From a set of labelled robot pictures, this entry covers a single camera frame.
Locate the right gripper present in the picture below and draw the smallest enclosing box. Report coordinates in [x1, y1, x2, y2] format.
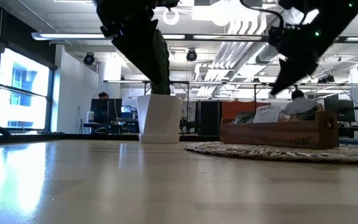
[270, 26, 329, 96]

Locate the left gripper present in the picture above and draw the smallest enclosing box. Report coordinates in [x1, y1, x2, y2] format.
[93, 0, 165, 84]

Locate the white orange tea bag packet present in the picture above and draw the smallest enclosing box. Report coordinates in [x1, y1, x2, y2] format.
[252, 105, 283, 124]

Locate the brown wooden tea box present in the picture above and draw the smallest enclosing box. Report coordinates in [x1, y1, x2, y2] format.
[219, 110, 341, 149]

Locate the round wicker basket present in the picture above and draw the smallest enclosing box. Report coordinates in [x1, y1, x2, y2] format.
[183, 141, 358, 165]

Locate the green cactus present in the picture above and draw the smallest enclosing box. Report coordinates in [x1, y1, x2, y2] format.
[149, 29, 171, 96]

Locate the small black ceiling device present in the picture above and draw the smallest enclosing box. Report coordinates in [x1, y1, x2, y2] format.
[318, 74, 335, 84]

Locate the orange partition panel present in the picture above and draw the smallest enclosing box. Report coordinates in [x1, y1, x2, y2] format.
[221, 100, 270, 119]

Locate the black computer monitor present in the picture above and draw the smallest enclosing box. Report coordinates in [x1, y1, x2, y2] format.
[90, 98, 123, 124]
[324, 98, 356, 123]

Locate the white plant pot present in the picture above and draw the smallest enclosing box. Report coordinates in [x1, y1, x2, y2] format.
[136, 94, 183, 144]

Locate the long linear ceiling light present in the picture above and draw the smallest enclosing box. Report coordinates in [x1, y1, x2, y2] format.
[31, 30, 358, 43]

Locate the black partition panel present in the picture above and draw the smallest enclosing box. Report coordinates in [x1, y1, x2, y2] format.
[197, 100, 223, 136]

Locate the silver ventilation duct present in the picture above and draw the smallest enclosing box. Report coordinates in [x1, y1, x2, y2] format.
[255, 0, 341, 65]

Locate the white ring light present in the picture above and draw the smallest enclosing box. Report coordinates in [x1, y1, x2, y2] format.
[162, 8, 180, 26]

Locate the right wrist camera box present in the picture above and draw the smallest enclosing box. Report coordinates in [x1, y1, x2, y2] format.
[268, 25, 291, 44]

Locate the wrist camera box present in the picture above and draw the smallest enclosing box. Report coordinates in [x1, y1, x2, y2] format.
[154, 0, 180, 9]
[268, 25, 291, 44]

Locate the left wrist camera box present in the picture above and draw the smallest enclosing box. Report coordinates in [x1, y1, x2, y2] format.
[154, 0, 180, 9]

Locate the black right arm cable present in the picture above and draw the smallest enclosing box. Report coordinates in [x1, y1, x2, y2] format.
[240, 0, 286, 29]

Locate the black aluminium table frame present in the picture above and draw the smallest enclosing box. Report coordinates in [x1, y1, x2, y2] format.
[0, 113, 222, 147]

